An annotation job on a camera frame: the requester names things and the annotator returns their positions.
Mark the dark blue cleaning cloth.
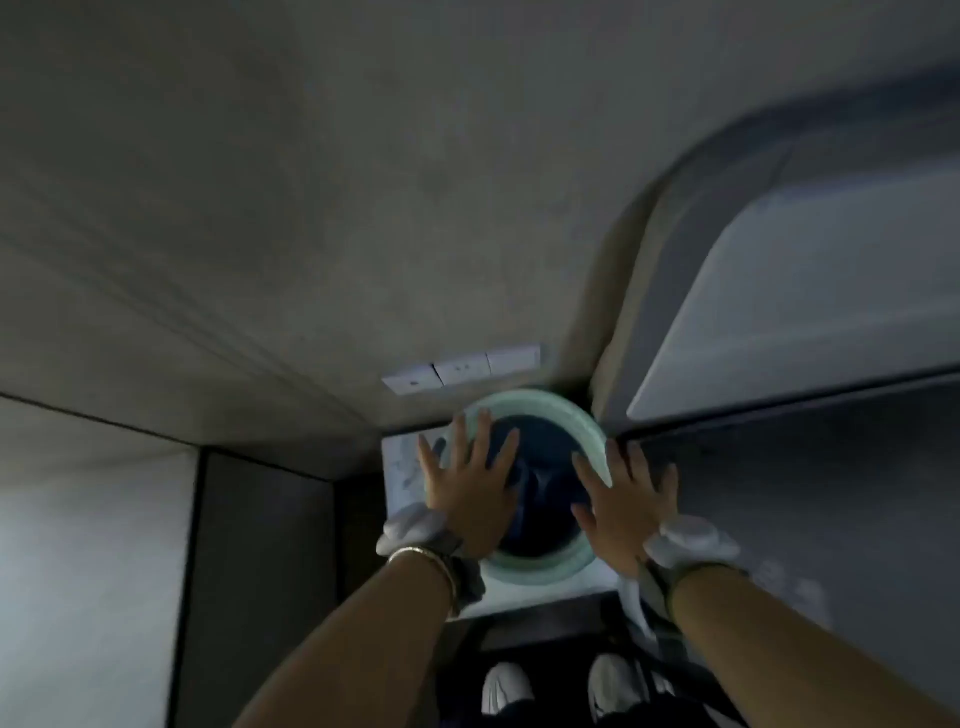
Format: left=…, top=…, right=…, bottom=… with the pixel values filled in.
left=491, top=419, right=595, bottom=558

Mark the person's right forearm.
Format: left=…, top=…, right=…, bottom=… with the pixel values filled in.
left=665, top=563, right=960, bottom=728

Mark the person's right hand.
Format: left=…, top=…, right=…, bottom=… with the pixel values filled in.
left=570, top=438, right=681, bottom=580

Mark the white shoe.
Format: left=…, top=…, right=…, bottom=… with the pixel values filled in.
left=587, top=653, right=655, bottom=726
left=480, top=660, right=536, bottom=718

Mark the person's left hand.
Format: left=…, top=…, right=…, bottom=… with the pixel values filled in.
left=416, top=408, right=524, bottom=562

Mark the person's left forearm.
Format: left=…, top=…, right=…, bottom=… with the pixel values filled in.
left=232, top=553, right=456, bottom=728

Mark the gold bracelet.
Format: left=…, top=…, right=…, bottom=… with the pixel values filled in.
left=386, top=545, right=460, bottom=619

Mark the white wall switch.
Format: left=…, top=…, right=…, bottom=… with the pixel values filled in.
left=381, top=364, right=438, bottom=397
left=486, top=344, right=544, bottom=377
left=432, top=353, right=493, bottom=388

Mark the pale green basin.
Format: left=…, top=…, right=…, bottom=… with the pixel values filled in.
left=434, top=388, right=614, bottom=603

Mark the white wrist tracker grey strap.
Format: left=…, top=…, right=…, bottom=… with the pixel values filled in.
left=635, top=514, right=751, bottom=625
left=374, top=500, right=487, bottom=618

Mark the white stool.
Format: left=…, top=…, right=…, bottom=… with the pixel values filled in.
left=380, top=428, right=625, bottom=622

